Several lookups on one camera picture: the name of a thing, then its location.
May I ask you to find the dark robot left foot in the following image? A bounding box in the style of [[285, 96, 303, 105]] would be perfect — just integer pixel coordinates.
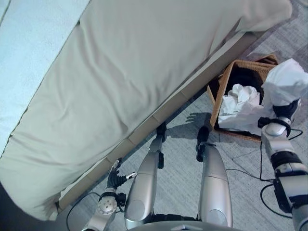
[[156, 122, 168, 136]]

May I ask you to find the brown wicker basket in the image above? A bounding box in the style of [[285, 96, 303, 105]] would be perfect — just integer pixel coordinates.
[[206, 54, 280, 142]]

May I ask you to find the dark grey robot torso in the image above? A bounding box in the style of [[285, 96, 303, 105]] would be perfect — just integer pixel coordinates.
[[129, 213, 233, 231]]

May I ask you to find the silver robot right leg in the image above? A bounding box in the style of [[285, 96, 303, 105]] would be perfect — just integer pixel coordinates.
[[195, 141, 234, 228]]

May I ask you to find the white cloth garment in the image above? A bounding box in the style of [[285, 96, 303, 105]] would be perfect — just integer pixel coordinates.
[[261, 58, 308, 107]]

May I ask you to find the beige bed duvet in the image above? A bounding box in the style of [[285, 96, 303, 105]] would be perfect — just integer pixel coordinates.
[[0, 0, 293, 221]]

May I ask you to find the black cable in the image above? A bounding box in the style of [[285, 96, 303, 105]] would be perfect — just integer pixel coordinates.
[[260, 183, 293, 219], [225, 128, 303, 181], [66, 192, 103, 218]]

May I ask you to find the dark robot foot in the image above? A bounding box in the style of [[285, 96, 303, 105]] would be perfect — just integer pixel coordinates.
[[196, 125, 210, 145], [156, 122, 168, 136]]

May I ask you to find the beige bed base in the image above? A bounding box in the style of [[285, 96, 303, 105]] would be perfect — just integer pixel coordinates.
[[54, 30, 263, 217]]

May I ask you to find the light blue blanket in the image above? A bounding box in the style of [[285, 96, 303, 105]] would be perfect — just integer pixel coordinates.
[[0, 0, 92, 155]]

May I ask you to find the crumpled white garment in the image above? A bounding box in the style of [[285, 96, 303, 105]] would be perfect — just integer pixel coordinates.
[[218, 83, 277, 136]]

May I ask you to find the dark robot right foot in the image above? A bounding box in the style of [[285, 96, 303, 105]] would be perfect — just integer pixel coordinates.
[[196, 125, 210, 145]]

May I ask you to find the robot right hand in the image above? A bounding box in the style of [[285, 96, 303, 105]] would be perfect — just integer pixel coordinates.
[[272, 99, 302, 119]]

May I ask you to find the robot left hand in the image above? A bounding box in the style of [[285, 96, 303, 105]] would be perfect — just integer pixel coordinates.
[[106, 158, 139, 190]]

